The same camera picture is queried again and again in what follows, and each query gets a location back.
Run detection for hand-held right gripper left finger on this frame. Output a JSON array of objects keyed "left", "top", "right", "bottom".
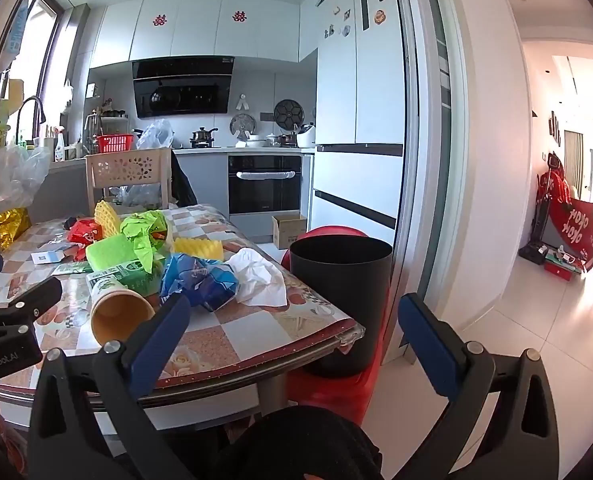
[{"left": 26, "top": 292, "right": 197, "bottom": 480}]

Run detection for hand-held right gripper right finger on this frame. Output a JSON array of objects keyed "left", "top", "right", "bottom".
[{"left": 371, "top": 292, "right": 562, "bottom": 480}]

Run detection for red plastic bag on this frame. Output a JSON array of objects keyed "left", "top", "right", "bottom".
[{"left": 67, "top": 218, "right": 104, "bottom": 246}]

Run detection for light green plastic bottle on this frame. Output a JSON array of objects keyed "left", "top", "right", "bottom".
[{"left": 85, "top": 235, "right": 132, "bottom": 272}]

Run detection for black trash bin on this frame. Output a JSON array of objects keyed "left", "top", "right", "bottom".
[{"left": 289, "top": 236, "right": 393, "bottom": 378}]

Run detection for green white paper cup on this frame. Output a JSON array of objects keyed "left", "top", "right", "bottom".
[{"left": 86, "top": 270, "right": 156, "bottom": 347}]

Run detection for gold foil bag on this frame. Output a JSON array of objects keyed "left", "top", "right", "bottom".
[{"left": 0, "top": 207, "right": 32, "bottom": 251}]

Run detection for green flat packet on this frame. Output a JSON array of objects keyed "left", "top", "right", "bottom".
[{"left": 52, "top": 261, "right": 94, "bottom": 276}]

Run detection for crumpled blue plastic bag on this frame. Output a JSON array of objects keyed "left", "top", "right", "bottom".
[{"left": 160, "top": 252, "right": 240, "bottom": 313}]

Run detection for yellow foam fruit net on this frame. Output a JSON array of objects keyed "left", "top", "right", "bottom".
[
  {"left": 173, "top": 237, "right": 224, "bottom": 261},
  {"left": 94, "top": 200, "right": 127, "bottom": 238}
]

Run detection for crumpled bright green bag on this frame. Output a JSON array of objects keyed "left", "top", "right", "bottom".
[{"left": 120, "top": 211, "right": 171, "bottom": 275}]

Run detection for red plastic stool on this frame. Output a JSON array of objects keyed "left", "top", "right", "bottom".
[{"left": 280, "top": 226, "right": 392, "bottom": 426}]

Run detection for crumpled white tissue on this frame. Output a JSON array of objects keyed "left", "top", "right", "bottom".
[{"left": 225, "top": 248, "right": 288, "bottom": 307}]

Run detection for plastic bag on chair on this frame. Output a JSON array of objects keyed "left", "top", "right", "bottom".
[{"left": 109, "top": 185, "right": 164, "bottom": 208}]

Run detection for person's leg black pants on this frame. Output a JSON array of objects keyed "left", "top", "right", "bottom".
[{"left": 216, "top": 405, "right": 382, "bottom": 480}]

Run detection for black jacket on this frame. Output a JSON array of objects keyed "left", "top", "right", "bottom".
[{"left": 170, "top": 150, "right": 198, "bottom": 207}]

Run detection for black kitchen faucet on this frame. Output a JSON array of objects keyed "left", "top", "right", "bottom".
[{"left": 15, "top": 96, "right": 47, "bottom": 147}]

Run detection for beige perforated chair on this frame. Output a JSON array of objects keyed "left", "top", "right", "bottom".
[{"left": 85, "top": 147, "right": 173, "bottom": 209}]

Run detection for small cardboard box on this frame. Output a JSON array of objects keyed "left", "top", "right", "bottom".
[{"left": 271, "top": 214, "right": 308, "bottom": 250}]

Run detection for red plastic basket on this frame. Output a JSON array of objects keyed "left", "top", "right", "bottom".
[{"left": 95, "top": 133, "right": 134, "bottom": 154}]

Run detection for black built-in oven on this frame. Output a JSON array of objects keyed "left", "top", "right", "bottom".
[{"left": 228, "top": 154, "right": 303, "bottom": 215}]

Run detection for bluish clear plastic bag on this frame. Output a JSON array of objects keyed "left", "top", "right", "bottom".
[{"left": 136, "top": 119, "right": 176, "bottom": 150}]

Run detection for silver round steamer rack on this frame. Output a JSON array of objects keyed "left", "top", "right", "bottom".
[{"left": 229, "top": 113, "right": 254, "bottom": 138}]

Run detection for black range hood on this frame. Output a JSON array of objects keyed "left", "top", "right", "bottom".
[{"left": 131, "top": 56, "right": 236, "bottom": 120}]

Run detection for dark round steamer rack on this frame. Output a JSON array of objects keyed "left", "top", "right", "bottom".
[{"left": 274, "top": 99, "right": 304, "bottom": 128}]

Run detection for white refrigerator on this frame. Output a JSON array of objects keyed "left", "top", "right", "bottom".
[{"left": 309, "top": 0, "right": 407, "bottom": 246}]

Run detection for white upper cabinets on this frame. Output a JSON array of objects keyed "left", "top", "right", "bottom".
[{"left": 90, "top": 0, "right": 318, "bottom": 68}]

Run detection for group of fridge magnets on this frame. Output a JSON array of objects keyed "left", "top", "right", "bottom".
[{"left": 319, "top": 0, "right": 392, "bottom": 38}]

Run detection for sliding door frame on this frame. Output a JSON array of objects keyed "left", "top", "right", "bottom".
[{"left": 393, "top": 0, "right": 472, "bottom": 366}]

